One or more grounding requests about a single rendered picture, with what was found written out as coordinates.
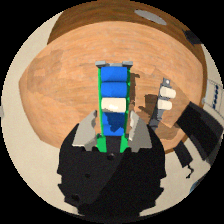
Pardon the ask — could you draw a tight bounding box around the blue plastic bar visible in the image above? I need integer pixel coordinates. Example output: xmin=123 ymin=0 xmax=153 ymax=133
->
xmin=102 ymin=112 xmax=125 ymax=125
xmin=101 ymin=82 xmax=127 ymax=98
xmin=101 ymin=66 xmax=127 ymax=82
xmin=103 ymin=125 xmax=124 ymax=136

